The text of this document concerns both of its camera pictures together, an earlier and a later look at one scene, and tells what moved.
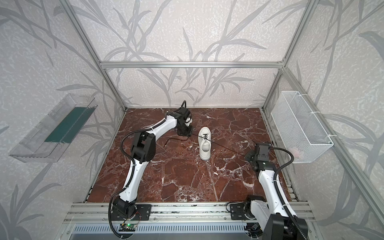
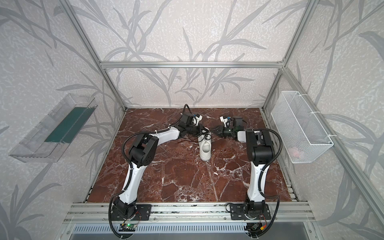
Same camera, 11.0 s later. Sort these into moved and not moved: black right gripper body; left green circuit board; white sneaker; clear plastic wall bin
Moved: black right gripper body
Not moved: clear plastic wall bin; white sneaker; left green circuit board
